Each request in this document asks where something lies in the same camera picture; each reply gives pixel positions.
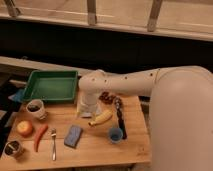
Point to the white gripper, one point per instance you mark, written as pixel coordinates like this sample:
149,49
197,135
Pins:
88,103

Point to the blue sponge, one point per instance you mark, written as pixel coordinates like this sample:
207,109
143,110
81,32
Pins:
73,136

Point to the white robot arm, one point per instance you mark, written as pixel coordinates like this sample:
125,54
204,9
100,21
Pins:
180,110

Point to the blue grey cloth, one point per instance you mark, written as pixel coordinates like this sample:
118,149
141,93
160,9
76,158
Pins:
86,115

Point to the dark red grapes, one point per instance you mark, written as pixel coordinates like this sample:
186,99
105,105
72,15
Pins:
106,98

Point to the yellow corn cob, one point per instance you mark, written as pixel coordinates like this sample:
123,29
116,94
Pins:
102,118

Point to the green plastic tray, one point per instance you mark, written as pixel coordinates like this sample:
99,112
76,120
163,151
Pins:
52,86

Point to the blue cup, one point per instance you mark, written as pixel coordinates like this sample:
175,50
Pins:
115,135

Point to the silver fork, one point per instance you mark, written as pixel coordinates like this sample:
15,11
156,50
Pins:
53,136

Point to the white mug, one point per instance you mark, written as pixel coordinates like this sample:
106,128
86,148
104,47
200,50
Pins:
36,108

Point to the orange carrot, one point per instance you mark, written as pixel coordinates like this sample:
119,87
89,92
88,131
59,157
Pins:
39,133

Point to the blue object behind tray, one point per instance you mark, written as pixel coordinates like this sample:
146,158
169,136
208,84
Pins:
17,97

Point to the red apple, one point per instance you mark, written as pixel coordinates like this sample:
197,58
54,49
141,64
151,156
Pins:
25,128

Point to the metal can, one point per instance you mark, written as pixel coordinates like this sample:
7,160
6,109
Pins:
13,149

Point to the black handled ice cream scoop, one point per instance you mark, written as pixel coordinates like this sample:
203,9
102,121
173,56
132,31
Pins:
118,105

